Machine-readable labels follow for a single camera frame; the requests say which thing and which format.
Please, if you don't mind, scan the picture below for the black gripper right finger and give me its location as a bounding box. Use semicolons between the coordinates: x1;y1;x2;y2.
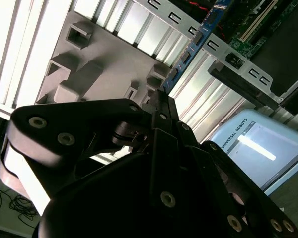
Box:
163;90;298;238

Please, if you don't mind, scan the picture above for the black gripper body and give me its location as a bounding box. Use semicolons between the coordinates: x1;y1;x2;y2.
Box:
33;151;254;238

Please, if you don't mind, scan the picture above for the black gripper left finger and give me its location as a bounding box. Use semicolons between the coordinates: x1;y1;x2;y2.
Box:
0;89;180;216

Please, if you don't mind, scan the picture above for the RAM stick with black chips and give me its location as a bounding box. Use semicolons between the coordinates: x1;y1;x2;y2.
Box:
160;0;233;93

